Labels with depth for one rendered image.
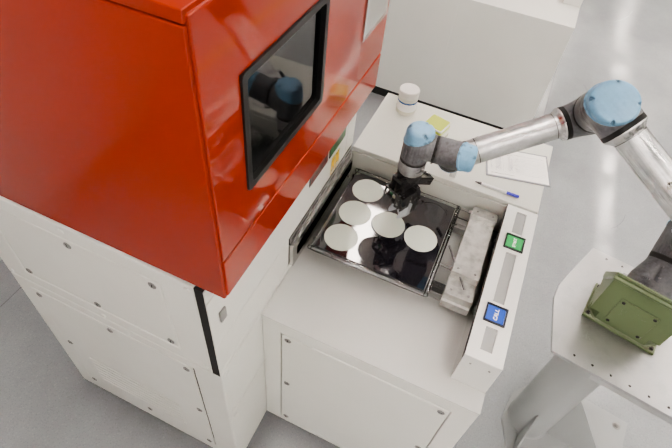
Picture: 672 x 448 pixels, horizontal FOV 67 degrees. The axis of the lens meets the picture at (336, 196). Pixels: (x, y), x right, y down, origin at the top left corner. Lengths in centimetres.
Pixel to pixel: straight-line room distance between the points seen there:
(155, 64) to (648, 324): 140
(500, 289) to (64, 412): 171
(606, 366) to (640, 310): 18
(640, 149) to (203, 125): 107
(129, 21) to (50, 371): 197
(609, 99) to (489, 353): 68
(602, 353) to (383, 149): 88
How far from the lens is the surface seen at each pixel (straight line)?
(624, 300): 161
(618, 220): 332
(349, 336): 144
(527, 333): 261
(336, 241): 151
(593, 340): 167
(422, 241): 156
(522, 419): 229
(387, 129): 180
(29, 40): 84
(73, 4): 72
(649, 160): 145
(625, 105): 141
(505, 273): 150
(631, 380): 166
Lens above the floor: 210
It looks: 47 degrees down
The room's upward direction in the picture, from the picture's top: 7 degrees clockwise
